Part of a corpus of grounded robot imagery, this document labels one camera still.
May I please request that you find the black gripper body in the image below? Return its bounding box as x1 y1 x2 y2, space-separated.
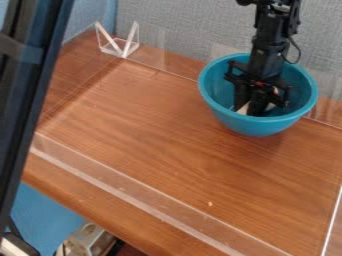
224 39 290 108

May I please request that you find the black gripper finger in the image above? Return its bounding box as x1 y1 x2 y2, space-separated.
247 90 270 116
234 83 251 110

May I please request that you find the white brown toy mushroom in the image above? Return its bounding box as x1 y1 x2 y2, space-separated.
234 87 282 116

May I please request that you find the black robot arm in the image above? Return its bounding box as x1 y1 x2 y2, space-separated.
224 0 302 116

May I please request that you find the blue plastic bowl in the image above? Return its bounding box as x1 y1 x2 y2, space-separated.
198 53 319 137

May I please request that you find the clear acrylic front barrier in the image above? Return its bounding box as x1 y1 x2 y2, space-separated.
31 133 293 256

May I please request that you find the white power strip below table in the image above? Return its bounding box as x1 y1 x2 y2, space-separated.
53 222 118 256

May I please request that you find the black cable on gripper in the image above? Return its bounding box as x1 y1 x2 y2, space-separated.
281 36 303 65

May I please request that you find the dark blue foreground post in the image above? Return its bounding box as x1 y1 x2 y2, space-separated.
0 0 75 239

